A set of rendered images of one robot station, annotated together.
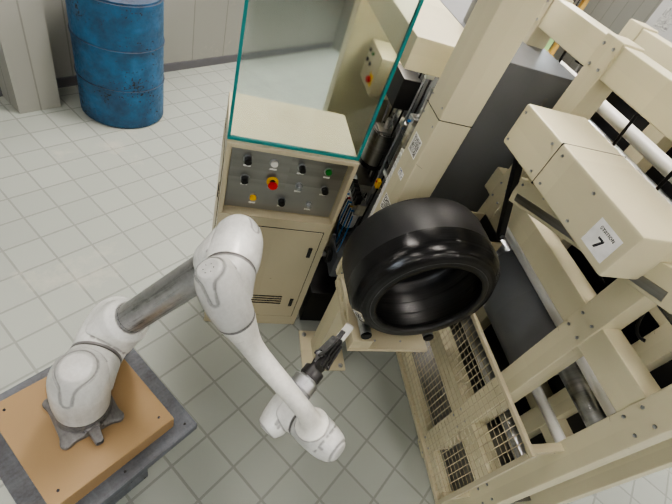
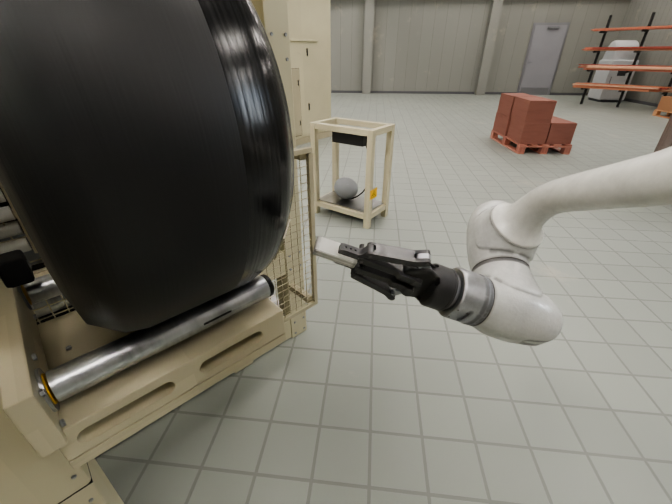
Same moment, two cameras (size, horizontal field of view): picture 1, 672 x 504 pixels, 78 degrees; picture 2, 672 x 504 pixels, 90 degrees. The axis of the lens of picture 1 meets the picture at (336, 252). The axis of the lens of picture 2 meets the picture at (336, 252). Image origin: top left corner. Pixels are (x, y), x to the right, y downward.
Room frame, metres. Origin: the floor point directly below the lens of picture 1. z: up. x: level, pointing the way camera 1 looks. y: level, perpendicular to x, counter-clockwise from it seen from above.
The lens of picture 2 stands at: (1.03, 0.30, 1.28)
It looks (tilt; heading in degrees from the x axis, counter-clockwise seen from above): 30 degrees down; 252
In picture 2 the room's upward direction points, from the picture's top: straight up
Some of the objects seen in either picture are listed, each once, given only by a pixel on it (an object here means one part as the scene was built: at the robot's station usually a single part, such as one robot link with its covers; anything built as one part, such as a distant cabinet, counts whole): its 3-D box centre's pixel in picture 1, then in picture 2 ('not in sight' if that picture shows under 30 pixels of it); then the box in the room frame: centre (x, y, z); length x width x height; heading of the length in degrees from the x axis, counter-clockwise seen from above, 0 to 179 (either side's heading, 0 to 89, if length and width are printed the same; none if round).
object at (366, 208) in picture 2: not in sight; (351, 171); (0.04, -2.41, 0.40); 0.60 x 0.35 x 0.80; 126
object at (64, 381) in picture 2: (358, 300); (176, 328); (1.16, -0.17, 0.90); 0.35 x 0.05 x 0.05; 26
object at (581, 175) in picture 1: (590, 185); not in sight; (1.24, -0.62, 1.71); 0.61 x 0.25 x 0.15; 26
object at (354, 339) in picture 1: (353, 308); (182, 358); (1.16, -0.17, 0.84); 0.36 x 0.09 x 0.06; 26
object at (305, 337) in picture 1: (321, 349); not in sight; (1.44, -0.17, 0.01); 0.27 x 0.27 x 0.02; 26
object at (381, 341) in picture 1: (379, 314); (159, 331); (1.22, -0.29, 0.80); 0.37 x 0.36 x 0.02; 116
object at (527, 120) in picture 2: not in sight; (532, 121); (-3.60, -4.11, 0.36); 1.19 x 0.85 x 0.72; 66
